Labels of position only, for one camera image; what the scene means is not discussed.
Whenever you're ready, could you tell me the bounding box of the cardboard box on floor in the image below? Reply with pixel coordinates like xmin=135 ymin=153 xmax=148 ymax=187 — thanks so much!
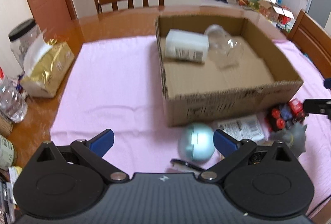
xmin=258 ymin=0 xmax=294 ymax=25

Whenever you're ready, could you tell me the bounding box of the red toy train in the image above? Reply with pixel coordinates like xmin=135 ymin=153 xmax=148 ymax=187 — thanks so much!
xmin=288 ymin=98 xmax=308 ymax=123

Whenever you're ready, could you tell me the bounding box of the light blue earbud case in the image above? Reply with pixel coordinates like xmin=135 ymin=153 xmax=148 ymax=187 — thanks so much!
xmin=178 ymin=123 xmax=215 ymax=163

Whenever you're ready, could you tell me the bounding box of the black-lidded clear jar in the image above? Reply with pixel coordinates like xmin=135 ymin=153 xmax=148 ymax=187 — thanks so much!
xmin=8 ymin=18 xmax=41 ymax=69

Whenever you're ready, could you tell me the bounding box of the labelled plastic pack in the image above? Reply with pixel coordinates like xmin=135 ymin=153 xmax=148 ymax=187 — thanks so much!
xmin=213 ymin=115 xmax=266 ymax=144

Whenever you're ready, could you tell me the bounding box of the pink towel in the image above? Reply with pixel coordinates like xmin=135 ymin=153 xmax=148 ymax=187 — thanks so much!
xmin=50 ymin=36 xmax=330 ymax=211

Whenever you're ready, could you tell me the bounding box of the grey refrigerator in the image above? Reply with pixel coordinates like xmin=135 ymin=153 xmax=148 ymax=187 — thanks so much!
xmin=306 ymin=0 xmax=331 ymax=28

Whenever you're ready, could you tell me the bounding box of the grey cat toy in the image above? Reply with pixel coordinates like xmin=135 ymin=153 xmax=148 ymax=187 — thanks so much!
xmin=270 ymin=122 xmax=307 ymax=158

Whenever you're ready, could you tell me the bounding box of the white plastic container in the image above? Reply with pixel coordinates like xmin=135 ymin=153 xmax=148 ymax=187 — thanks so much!
xmin=164 ymin=29 xmax=209 ymax=63

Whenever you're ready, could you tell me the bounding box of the water bottle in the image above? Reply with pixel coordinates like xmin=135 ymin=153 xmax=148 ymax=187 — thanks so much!
xmin=0 ymin=69 xmax=28 ymax=123

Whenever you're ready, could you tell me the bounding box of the blue toy train car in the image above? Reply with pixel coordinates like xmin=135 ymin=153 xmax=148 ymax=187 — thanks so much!
xmin=265 ymin=104 xmax=293 ymax=132

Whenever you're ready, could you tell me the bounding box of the clear plastic jar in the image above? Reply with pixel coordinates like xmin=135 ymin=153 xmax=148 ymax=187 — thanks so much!
xmin=204 ymin=24 xmax=243 ymax=69

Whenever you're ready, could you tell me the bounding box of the gold tissue pack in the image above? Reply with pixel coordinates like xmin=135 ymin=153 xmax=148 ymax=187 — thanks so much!
xmin=20 ymin=31 xmax=75 ymax=98

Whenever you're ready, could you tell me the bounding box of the wooden chair right side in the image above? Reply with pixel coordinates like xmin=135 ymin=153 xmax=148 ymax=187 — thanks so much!
xmin=287 ymin=10 xmax=331 ymax=79

